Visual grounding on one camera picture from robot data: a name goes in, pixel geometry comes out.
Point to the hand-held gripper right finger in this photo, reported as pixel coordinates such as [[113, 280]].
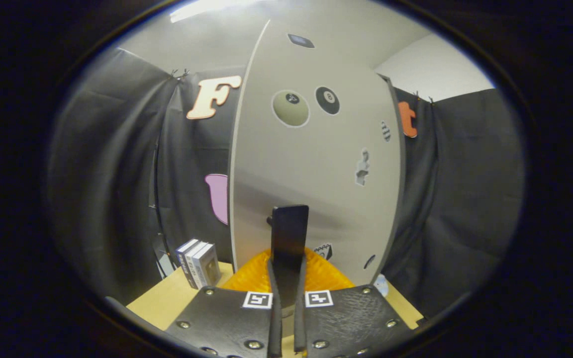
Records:
[[300, 328]]

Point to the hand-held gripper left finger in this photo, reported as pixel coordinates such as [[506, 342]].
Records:
[[275, 328]]

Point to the black backdrop cloth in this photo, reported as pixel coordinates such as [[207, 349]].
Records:
[[107, 174]]

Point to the white cabinet door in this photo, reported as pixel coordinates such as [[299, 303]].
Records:
[[316, 149]]

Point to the grey cabinet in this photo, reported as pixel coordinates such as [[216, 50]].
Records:
[[400, 189]]

